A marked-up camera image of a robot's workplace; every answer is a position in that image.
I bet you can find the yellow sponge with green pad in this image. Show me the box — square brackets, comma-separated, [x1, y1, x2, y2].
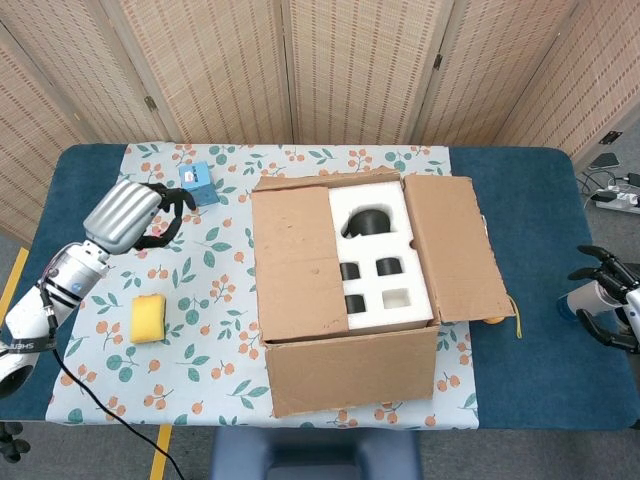
[130, 293, 167, 345]

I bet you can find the white power strip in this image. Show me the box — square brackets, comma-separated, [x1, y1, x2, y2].
[592, 187, 640, 214]

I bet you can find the small blue carton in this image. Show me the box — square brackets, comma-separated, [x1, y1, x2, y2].
[178, 162, 221, 208]

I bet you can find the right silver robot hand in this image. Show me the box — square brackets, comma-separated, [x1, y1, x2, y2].
[567, 244, 640, 354]

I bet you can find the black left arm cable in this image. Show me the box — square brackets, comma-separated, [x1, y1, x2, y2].
[42, 289, 186, 480]

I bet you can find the yellow tape measure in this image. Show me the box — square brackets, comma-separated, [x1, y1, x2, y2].
[482, 294, 524, 341]

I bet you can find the black teapot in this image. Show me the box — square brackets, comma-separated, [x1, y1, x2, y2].
[341, 205, 393, 239]

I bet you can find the silver thermos bottle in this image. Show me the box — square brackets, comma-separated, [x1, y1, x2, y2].
[564, 279, 624, 319]

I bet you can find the white foam insert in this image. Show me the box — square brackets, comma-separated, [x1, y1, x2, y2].
[327, 180, 435, 335]

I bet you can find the orange fruit print tablecloth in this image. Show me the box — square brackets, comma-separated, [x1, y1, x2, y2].
[45, 143, 480, 431]

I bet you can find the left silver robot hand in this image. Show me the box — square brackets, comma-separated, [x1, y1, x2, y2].
[82, 179, 197, 255]

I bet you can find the red-topped cardboard box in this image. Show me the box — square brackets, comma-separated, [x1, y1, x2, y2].
[249, 167, 519, 419]

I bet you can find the woven folding screen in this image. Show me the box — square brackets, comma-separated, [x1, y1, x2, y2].
[0, 0, 640, 241]

